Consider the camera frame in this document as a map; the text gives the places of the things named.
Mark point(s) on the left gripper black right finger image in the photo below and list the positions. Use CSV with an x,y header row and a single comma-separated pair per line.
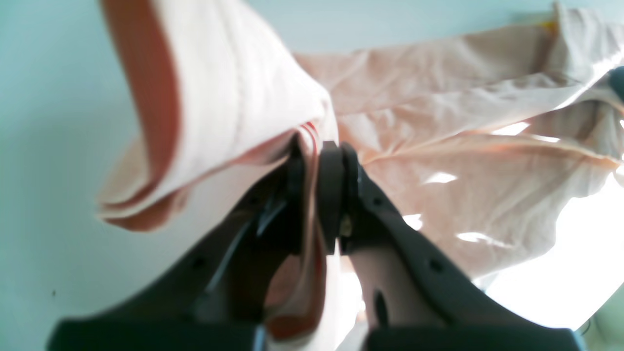
x,y
416,298

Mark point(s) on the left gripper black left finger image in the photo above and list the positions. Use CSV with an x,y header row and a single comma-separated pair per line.
x,y
213,298

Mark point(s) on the peach pink T-shirt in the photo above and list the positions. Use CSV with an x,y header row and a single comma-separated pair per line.
x,y
485,135

